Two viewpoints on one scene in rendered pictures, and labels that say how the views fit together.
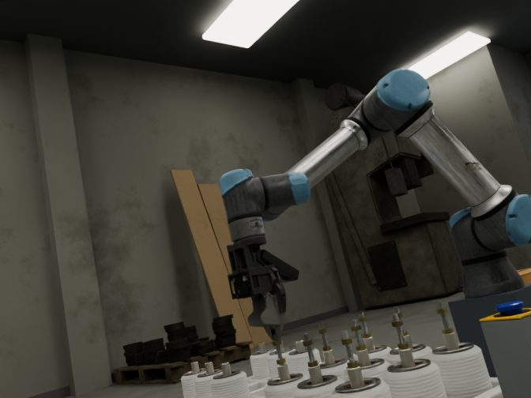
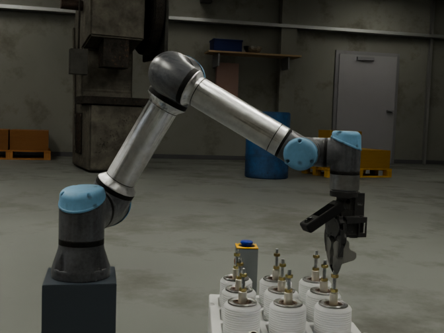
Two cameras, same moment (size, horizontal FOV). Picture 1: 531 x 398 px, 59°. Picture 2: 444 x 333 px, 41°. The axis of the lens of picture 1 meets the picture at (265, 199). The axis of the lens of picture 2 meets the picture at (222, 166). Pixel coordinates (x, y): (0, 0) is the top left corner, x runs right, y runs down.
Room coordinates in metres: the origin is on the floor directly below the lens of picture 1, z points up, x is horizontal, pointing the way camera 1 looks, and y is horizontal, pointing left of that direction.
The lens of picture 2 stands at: (2.48, 0.50, 0.71)
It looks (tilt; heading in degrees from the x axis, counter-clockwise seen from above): 4 degrees down; 209
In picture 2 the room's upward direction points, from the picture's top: 2 degrees clockwise
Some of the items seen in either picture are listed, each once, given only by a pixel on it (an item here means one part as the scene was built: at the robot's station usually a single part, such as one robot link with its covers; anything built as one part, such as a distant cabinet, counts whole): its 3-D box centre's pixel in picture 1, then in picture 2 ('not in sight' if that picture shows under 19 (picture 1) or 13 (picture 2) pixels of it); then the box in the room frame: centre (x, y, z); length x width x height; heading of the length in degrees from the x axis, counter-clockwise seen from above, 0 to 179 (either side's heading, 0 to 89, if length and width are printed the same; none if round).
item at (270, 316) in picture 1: (271, 317); (338, 253); (0.98, 0.04, 0.38); 0.06 x 0.03 x 0.09; 135
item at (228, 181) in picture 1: (241, 197); (344, 152); (1.00, 0.05, 0.64); 0.09 x 0.08 x 0.11; 106
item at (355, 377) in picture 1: (355, 377); (315, 275); (0.81, -0.08, 0.26); 0.02 x 0.02 x 0.03
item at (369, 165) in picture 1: (390, 183); not in sight; (5.58, -1.53, 1.40); 1.42 x 1.27 x 2.80; 40
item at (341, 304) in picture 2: (284, 380); (333, 304); (1.01, 0.04, 0.25); 0.08 x 0.08 x 0.01
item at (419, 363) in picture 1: (408, 366); (275, 279); (0.87, -0.18, 0.25); 0.08 x 0.08 x 0.01
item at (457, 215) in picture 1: (476, 231); (82, 211); (1.30, -0.55, 0.47); 0.13 x 0.12 x 0.14; 16
